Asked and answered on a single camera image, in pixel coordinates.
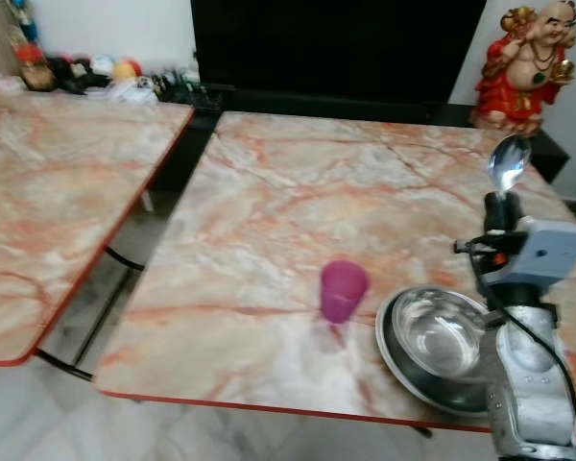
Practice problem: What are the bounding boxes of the shiny steel spoon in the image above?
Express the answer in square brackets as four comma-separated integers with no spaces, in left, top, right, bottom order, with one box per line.
[488,133,534,203]

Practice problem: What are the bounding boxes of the steel bowl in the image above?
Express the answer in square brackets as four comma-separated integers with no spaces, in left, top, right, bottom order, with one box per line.
[388,288,494,385]

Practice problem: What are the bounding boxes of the red laughing Buddha statue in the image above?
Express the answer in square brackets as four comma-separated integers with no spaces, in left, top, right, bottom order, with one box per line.
[469,0,576,137]

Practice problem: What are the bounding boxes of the steel plate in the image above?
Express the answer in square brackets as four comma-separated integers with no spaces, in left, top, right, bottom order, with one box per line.
[374,285,500,420]

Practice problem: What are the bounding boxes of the purple plastic cup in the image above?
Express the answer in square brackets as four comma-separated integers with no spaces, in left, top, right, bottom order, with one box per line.
[319,259,372,326]

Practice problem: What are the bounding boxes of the black television screen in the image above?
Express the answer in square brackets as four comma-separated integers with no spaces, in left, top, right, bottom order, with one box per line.
[189,0,489,106]

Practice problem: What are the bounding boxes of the white plastic bag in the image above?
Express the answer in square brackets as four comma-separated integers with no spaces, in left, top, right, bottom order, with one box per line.
[84,79,161,106]

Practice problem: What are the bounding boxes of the yellow and red ball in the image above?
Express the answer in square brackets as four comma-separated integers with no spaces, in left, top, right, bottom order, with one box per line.
[112,57,144,83]

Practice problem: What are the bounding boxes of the brown pot with red flowers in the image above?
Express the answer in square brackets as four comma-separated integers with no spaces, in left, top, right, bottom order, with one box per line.
[13,40,60,93]

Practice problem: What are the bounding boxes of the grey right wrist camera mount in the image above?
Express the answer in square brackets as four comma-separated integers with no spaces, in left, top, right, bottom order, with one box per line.
[480,218,576,290]

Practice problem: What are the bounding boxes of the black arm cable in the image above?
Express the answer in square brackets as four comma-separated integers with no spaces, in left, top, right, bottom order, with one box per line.
[453,236,576,416]

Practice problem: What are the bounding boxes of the black metal table leg frame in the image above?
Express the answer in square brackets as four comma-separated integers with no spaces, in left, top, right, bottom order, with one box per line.
[33,245,148,383]

